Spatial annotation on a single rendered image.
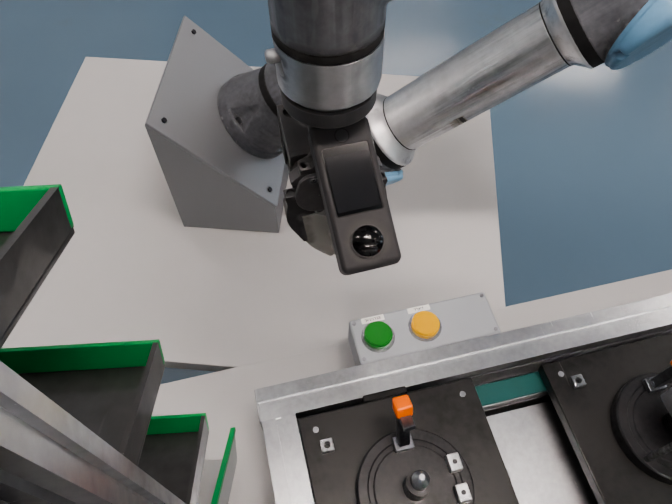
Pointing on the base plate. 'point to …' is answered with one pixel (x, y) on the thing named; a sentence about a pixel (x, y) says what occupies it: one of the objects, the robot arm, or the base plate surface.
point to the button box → (482, 325)
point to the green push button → (378, 335)
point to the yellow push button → (425, 324)
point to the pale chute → (219, 475)
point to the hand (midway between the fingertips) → (336, 252)
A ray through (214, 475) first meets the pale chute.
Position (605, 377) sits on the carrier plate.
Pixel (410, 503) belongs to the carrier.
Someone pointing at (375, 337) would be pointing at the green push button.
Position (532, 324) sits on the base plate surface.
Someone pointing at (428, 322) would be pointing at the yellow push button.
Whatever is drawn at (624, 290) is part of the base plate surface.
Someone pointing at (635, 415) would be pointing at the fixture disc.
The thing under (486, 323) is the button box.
